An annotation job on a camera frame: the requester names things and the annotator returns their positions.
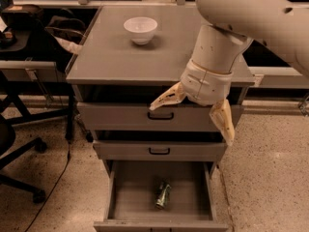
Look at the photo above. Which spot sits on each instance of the black drawer handle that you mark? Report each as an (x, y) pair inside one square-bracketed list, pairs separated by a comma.
[(160, 117), (159, 152)]

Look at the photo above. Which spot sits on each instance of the black office chair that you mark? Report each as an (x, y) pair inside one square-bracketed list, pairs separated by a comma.
[(7, 138)]

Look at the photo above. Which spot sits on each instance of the dark side desk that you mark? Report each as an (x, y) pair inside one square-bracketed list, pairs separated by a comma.
[(31, 64)]

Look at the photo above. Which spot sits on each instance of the bottom grey open drawer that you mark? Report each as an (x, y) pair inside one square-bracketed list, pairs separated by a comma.
[(133, 190)]

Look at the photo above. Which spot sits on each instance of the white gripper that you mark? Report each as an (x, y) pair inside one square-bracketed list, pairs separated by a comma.
[(206, 85)]

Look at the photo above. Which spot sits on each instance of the black top drawer handle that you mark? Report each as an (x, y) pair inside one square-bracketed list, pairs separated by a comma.
[(160, 117)]

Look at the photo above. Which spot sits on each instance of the middle grey drawer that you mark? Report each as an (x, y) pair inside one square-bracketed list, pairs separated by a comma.
[(180, 151)]

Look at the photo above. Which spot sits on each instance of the grey drawer cabinet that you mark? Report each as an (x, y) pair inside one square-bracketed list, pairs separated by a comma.
[(111, 68)]

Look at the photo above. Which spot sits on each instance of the white ceramic bowl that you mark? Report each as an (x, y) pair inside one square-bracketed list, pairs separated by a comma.
[(141, 29)]

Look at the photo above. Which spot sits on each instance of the black middle drawer handle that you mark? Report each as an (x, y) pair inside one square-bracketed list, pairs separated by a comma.
[(159, 152)]

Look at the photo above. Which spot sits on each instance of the green soda can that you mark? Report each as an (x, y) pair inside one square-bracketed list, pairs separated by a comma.
[(162, 195)]

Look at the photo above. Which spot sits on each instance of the dark bag on desk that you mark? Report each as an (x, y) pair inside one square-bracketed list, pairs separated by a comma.
[(70, 29)]

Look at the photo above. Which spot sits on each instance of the top grey drawer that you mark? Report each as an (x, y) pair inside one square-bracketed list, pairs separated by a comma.
[(98, 116)]

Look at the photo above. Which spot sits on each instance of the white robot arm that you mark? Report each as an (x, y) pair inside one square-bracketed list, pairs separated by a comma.
[(232, 25)]

